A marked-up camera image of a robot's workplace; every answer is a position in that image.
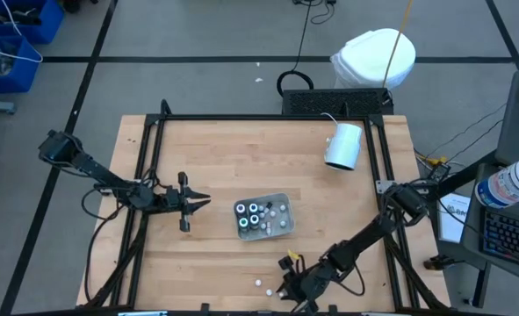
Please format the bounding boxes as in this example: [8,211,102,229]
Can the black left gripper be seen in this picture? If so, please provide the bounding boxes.
[162,171,212,233]

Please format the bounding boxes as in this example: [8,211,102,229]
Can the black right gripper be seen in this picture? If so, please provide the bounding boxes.
[276,256,336,314]

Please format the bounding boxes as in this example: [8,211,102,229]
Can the clear plastic tray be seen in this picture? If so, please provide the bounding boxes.
[234,191,296,242]

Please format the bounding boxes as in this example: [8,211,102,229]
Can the white cylinder with black opening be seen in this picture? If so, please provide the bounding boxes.
[323,122,364,172]

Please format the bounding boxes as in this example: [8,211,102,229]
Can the black vented computer case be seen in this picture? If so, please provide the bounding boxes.
[281,87,395,118]

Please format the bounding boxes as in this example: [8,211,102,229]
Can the white printed paper sheet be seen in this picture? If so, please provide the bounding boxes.
[436,191,472,244]

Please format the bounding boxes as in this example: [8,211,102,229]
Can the dark grey desk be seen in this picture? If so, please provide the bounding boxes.
[434,148,519,308]

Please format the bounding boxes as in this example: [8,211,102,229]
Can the white lined trash bin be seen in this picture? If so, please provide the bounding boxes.
[329,27,417,91]

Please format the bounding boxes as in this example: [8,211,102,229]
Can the blue plastic storage bin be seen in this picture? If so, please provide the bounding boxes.
[0,35,43,95]
[0,0,66,46]

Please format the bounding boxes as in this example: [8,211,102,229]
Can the black backlit keyboard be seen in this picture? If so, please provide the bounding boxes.
[481,208,519,270]

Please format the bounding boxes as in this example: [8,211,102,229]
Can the white wipes canister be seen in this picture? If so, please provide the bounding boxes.
[474,155,519,210]

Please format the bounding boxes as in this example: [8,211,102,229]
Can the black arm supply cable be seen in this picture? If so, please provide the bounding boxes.
[84,204,126,304]

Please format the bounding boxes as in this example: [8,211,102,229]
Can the black looped floor cable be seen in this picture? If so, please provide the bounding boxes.
[276,0,316,98]

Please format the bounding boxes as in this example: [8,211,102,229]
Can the black cable bundle with plugs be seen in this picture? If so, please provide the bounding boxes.
[292,0,338,25]

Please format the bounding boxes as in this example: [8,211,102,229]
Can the yellow hanging cable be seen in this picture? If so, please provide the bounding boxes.
[381,0,414,89]

